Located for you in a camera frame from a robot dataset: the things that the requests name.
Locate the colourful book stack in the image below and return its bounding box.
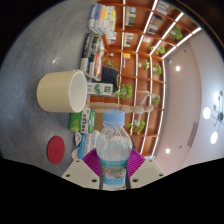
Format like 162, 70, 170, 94
87, 3, 118, 44

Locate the wooden shelf unit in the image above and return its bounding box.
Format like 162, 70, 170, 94
96, 0, 203, 158

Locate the clear blue-capped water bottle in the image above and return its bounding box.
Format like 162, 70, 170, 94
95, 110, 134, 191

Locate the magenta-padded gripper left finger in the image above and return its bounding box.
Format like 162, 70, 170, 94
61, 148, 101, 190

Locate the flat round red coaster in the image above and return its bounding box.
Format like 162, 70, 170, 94
46, 135, 66, 165

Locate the green white box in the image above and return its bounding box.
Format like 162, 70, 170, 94
69, 107, 97, 134

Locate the small painted pebble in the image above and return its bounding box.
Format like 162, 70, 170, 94
73, 132, 83, 147

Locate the tall green white carton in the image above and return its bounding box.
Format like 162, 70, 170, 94
86, 82, 114, 98

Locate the dark magazine stack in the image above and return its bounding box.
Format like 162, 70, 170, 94
79, 32, 107, 81

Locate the dark blue chair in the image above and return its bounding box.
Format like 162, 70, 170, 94
100, 65, 120, 94

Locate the white blue-edged book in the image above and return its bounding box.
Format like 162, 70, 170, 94
77, 133, 88, 160

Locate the ceiling air vent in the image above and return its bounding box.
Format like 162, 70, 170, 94
187, 122, 200, 149

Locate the ceiling chandelier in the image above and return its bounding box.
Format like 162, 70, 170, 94
202, 89, 224, 145

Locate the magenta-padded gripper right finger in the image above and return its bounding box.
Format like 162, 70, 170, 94
128, 148, 167, 189

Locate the cream cup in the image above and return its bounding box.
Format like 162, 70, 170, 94
36, 69, 89, 114

